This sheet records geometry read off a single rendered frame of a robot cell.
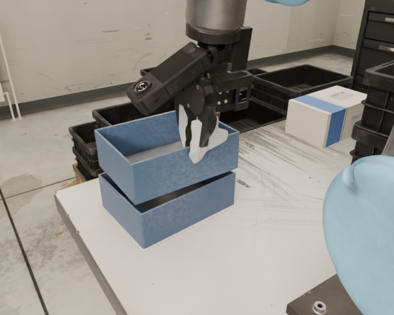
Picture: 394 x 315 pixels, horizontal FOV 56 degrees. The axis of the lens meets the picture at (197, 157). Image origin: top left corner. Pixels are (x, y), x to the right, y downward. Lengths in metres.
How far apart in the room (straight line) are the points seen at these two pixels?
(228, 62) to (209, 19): 0.08
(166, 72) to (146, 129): 0.23
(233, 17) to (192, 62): 0.07
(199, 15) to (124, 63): 2.94
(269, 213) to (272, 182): 0.11
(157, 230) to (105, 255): 0.09
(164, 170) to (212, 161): 0.09
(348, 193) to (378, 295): 0.06
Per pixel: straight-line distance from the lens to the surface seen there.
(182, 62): 0.49
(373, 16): 2.44
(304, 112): 0.96
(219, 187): 0.66
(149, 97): 0.47
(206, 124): 0.51
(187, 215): 0.64
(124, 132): 0.68
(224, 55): 0.52
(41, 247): 1.79
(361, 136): 0.78
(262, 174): 0.81
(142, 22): 3.41
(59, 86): 3.25
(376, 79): 0.75
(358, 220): 0.23
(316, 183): 0.81
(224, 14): 0.46
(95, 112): 1.45
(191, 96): 0.52
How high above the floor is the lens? 1.12
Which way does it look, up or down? 29 degrees down
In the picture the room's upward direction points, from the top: straight up
